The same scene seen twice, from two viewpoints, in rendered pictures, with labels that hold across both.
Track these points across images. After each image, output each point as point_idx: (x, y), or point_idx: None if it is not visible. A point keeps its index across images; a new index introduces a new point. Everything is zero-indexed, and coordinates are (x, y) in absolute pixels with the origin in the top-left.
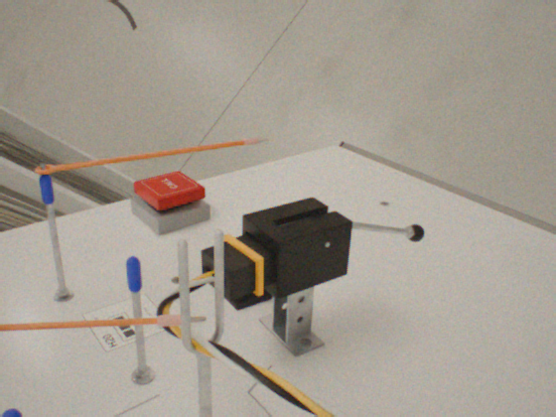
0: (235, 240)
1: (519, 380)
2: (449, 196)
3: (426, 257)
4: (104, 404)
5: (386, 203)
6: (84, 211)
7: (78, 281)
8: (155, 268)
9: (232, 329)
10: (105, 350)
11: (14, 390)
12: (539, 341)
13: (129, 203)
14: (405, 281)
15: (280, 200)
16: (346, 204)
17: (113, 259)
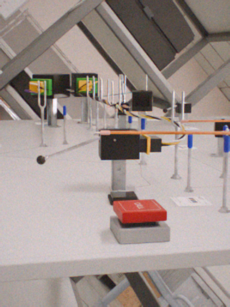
0: (147, 135)
1: (51, 175)
2: None
3: (6, 197)
4: (205, 189)
5: None
6: (211, 248)
7: (215, 215)
8: (168, 213)
9: (142, 194)
10: (202, 196)
11: None
12: (23, 178)
13: (168, 249)
14: (38, 193)
15: (36, 232)
16: None
17: (192, 220)
